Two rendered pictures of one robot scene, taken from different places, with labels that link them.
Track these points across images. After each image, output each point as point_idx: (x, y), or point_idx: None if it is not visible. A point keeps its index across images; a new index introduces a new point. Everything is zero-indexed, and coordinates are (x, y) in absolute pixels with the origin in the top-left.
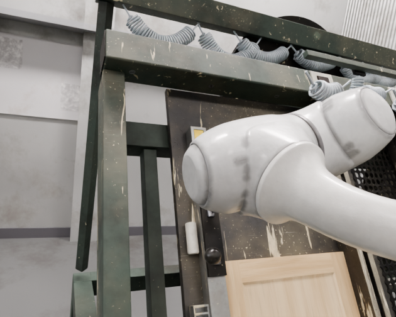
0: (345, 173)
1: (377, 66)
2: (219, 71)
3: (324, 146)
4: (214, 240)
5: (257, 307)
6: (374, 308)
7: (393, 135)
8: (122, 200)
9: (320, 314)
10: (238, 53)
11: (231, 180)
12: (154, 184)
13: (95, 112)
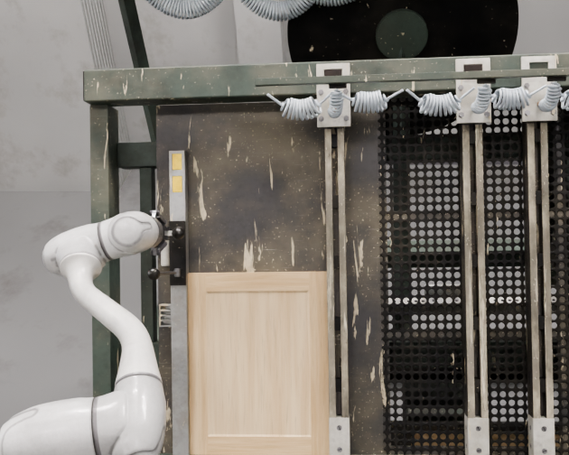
0: (340, 191)
1: (360, 76)
2: (193, 92)
3: (105, 246)
4: (177, 257)
5: (218, 311)
6: (329, 327)
7: (132, 245)
8: None
9: (281, 324)
10: (290, 1)
11: (51, 266)
12: (148, 201)
13: None
